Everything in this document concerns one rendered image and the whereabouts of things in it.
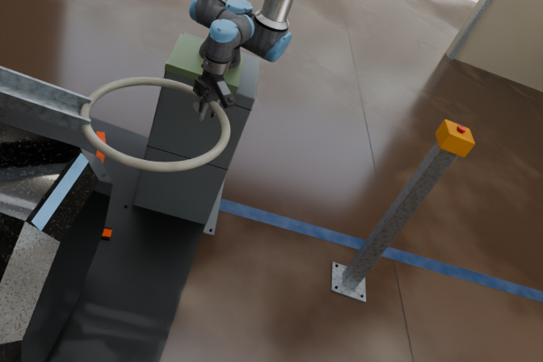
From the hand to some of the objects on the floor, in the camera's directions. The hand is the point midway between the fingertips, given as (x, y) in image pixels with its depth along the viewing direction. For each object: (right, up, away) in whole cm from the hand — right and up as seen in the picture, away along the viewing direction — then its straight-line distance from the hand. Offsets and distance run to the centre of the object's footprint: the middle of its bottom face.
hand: (208, 118), depth 178 cm
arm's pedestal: (-29, -34, +90) cm, 101 cm away
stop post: (+66, -83, +83) cm, 135 cm away
